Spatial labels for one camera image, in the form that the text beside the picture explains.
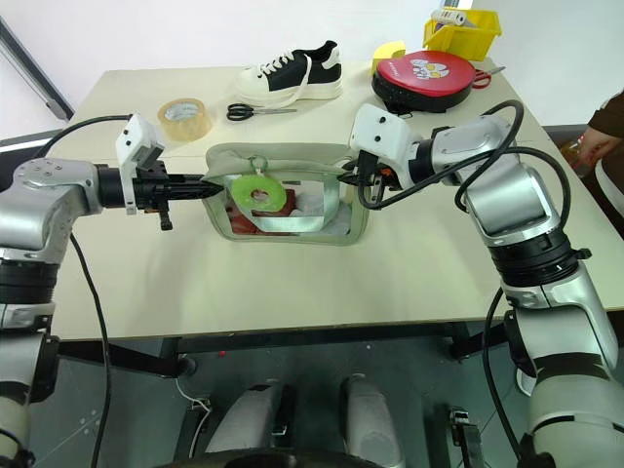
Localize black table frame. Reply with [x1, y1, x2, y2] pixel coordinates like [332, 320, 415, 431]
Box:
[57, 319, 511, 382]

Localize black left body cable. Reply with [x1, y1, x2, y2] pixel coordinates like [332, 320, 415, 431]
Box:
[69, 231, 114, 468]

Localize black floor bracket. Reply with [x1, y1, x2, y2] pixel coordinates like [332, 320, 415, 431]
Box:
[447, 405, 485, 468]

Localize black body cable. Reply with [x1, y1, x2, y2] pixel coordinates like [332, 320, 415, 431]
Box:
[69, 231, 114, 468]
[483, 286, 526, 468]

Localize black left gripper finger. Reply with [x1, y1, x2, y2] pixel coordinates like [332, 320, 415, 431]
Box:
[168, 186, 226, 200]
[168, 174, 221, 189]

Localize white box in bin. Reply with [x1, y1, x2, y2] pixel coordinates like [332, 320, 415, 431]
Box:
[430, 6, 470, 26]

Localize silver robot leg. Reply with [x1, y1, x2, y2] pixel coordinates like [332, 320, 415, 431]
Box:
[205, 380, 296, 458]
[337, 373, 407, 468]

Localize dark rounded robot torso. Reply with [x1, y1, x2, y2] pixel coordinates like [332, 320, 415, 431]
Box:
[168, 448, 409, 468]

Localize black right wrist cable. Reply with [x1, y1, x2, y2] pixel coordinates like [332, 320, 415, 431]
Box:
[356, 98, 574, 236]

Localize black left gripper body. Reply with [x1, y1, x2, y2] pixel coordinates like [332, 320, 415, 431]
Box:
[130, 160, 176, 233]

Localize red handled scissors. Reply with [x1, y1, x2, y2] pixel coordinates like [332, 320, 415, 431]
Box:
[469, 64, 509, 91]

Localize bystander bare hand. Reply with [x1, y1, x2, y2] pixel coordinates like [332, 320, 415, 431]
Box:
[581, 126, 624, 165]

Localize yellow plastic bin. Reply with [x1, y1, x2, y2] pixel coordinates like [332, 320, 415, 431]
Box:
[421, 8, 504, 62]

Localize white floor cable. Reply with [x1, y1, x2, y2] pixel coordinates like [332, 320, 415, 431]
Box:
[174, 373, 213, 426]

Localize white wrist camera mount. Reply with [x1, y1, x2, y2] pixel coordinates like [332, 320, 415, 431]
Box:
[114, 113, 168, 216]
[349, 102, 423, 179]

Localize black and white sneaker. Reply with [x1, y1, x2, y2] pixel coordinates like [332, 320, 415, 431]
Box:
[234, 39, 344, 110]

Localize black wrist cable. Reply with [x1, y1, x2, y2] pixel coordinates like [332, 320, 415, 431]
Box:
[356, 98, 574, 236]
[32, 113, 134, 163]

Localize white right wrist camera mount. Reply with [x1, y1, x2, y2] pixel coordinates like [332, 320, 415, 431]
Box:
[349, 102, 423, 179]

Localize dark diagonal metal bar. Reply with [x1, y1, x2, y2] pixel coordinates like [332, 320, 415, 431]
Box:
[0, 14, 75, 124]

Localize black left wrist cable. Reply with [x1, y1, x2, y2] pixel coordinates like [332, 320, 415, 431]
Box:
[32, 113, 134, 163]

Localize clear packing tape roll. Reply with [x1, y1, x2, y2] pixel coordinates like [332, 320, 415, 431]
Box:
[156, 97, 215, 143]

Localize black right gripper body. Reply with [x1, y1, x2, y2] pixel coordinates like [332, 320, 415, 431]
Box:
[359, 150, 411, 194]

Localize yellow tape roll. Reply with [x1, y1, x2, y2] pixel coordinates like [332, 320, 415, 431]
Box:
[371, 40, 408, 75]

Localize green zip pouch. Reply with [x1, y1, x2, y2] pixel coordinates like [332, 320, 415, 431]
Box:
[201, 141, 372, 248]

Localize black handled scissors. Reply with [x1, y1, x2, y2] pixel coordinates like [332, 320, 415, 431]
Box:
[225, 101, 299, 123]

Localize green plush donut keychain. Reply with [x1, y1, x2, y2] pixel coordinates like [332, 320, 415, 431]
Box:
[230, 154, 286, 213]

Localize yellow plastic bottle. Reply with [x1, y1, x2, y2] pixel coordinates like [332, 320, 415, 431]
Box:
[559, 136, 594, 177]

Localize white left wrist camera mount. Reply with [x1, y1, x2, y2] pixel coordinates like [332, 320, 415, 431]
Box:
[114, 113, 168, 216]

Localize black right body cable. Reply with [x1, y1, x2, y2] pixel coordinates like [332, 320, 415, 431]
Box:
[483, 286, 526, 468]

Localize red round zip case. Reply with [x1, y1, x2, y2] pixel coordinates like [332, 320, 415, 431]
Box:
[370, 48, 481, 115]

